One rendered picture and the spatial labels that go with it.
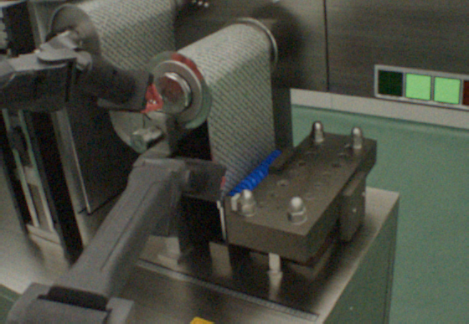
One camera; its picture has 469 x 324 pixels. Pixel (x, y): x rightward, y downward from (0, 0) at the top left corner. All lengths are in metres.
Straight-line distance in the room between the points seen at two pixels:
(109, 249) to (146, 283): 0.51
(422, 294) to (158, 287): 1.53
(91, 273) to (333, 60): 0.80
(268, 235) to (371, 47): 0.45
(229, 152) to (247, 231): 0.16
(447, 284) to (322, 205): 1.51
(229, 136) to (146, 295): 0.34
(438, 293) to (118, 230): 1.93
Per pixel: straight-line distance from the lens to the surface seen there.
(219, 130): 1.04
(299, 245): 0.99
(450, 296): 2.44
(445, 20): 1.13
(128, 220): 0.67
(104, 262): 0.60
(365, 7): 1.16
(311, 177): 1.14
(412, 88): 1.18
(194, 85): 0.98
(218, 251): 1.13
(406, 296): 2.41
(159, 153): 1.05
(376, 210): 1.27
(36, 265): 1.25
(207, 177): 0.98
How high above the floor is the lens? 1.59
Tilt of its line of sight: 26 degrees down
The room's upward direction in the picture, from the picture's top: 6 degrees counter-clockwise
